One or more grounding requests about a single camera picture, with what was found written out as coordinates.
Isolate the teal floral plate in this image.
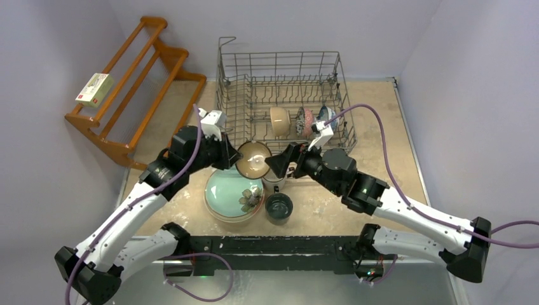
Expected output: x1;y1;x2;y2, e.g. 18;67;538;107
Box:
204;168;264;223

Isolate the brown floral pattern bowl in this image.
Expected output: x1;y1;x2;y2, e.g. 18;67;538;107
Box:
296;107;315;138

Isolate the grey wire dish rack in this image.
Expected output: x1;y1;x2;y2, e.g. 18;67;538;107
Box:
215;36;350;154

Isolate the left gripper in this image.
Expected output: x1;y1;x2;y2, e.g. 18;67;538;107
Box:
186;130;242;174

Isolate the blue white pattern bowl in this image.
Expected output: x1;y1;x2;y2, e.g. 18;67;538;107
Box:
317;105;340;130

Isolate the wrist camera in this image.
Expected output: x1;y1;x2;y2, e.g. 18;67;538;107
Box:
308;121;334;151
198;108;227;142

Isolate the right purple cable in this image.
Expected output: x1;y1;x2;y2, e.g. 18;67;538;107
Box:
324;104;539;250

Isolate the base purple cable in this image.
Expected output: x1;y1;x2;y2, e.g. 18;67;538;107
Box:
163;252;234;303

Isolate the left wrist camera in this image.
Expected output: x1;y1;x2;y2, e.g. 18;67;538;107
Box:
198;108;227;142

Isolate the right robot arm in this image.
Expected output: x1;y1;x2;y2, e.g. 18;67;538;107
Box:
264;142;491;283

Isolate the wooden shelf rack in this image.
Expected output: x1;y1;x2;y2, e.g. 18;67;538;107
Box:
64;16;207;170

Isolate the white ribbed mug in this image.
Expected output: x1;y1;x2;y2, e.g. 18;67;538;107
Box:
262;170;287;193

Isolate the dark green mug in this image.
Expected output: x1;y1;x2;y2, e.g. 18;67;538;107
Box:
264;193;293;226

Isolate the tan brown-rimmed bowl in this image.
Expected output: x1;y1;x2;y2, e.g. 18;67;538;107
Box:
236;141;272;179

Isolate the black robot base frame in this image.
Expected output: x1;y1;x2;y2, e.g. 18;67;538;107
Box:
161;222;395;278

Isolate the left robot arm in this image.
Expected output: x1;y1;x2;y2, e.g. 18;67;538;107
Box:
55;126;242;304

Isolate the small cardboard box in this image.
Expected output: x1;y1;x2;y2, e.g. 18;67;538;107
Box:
75;73;114;108

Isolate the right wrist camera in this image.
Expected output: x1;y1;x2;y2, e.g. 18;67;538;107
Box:
308;121;334;151

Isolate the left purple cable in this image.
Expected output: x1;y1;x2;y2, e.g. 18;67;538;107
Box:
64;104;203;305

